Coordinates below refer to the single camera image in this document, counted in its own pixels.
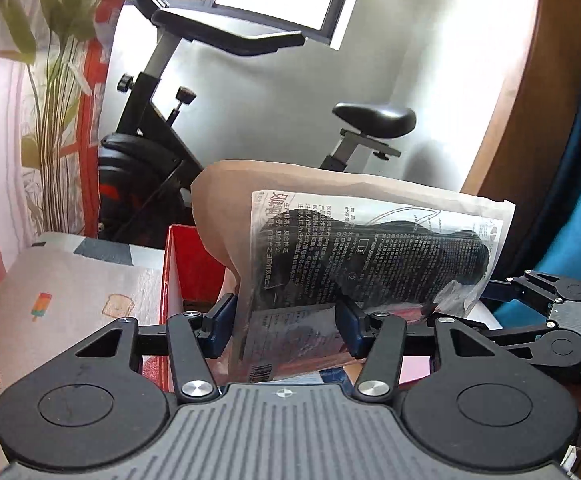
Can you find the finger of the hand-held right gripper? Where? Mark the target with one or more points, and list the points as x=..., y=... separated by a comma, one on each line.
x=525, y=340
x=525, y=287

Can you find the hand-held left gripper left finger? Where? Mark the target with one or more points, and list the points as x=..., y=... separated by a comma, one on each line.
x=223, y=327

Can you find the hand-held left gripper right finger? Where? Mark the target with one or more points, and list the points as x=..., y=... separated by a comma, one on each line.
x=349, y=325

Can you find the red strawberry print box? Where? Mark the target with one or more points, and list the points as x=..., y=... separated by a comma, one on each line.
x=190, y=265

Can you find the clear packet with black cloth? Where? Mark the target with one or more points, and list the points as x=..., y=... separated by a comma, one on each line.
x=370, y=255

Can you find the cartoon print mat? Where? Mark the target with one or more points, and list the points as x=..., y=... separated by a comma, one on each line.
x=70, y=285

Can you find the black exercise bike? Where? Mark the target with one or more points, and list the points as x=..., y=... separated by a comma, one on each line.
x=135, y=160

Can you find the brown wooden furniture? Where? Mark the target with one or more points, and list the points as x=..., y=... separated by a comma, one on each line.
x=535, y=85

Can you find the leaf print curtain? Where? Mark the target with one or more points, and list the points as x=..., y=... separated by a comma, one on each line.
x=65, y=60

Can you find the dark window frame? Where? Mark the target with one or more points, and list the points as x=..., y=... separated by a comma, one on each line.
x=343, y=5

